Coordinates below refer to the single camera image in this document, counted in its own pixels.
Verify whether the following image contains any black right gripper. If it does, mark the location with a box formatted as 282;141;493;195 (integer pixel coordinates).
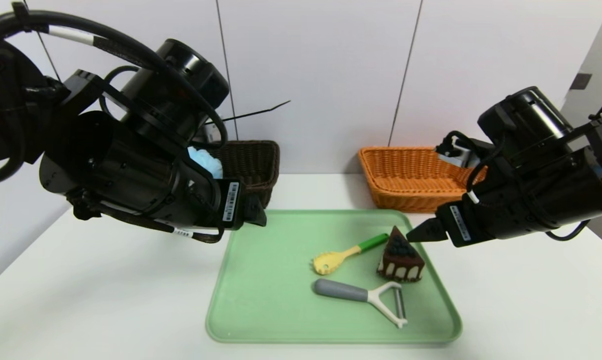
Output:
406;193;500;248

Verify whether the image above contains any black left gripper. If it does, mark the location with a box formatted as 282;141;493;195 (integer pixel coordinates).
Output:
184;178;267;231

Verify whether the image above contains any chocolate blueberry cake slice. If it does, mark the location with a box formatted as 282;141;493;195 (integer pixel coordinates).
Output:
376;225;425;283

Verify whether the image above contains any light blue bath loofah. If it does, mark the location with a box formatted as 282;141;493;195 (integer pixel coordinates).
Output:
187;146;224;180

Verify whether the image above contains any yellow green pasta spoon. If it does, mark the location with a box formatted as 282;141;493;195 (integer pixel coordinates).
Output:
312;233;389;276

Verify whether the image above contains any grey handled white peeler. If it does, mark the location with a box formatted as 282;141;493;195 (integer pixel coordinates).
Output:
313;278;408;329

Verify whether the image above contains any dark brown wicker basket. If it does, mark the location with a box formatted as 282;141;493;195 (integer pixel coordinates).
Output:
206;140;280;210

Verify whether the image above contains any orange wicker basket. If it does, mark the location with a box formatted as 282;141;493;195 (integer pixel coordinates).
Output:
358;146;489;215

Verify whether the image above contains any light green plastic tray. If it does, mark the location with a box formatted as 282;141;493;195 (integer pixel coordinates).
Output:
206;209;462;345

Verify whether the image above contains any black zip tie tail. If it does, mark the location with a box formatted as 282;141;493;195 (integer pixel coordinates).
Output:
206;100;291;125

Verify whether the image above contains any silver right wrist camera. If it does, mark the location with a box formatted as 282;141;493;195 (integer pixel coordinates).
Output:
435;132;481;170

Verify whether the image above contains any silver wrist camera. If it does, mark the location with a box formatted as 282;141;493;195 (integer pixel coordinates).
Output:
201;122;221;147
435;132;481;170

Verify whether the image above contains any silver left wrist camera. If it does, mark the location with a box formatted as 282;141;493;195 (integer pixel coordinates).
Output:
201;122;221;147

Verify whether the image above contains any thick black left arm hose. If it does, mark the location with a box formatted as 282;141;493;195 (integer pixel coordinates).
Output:
0;10;230;151

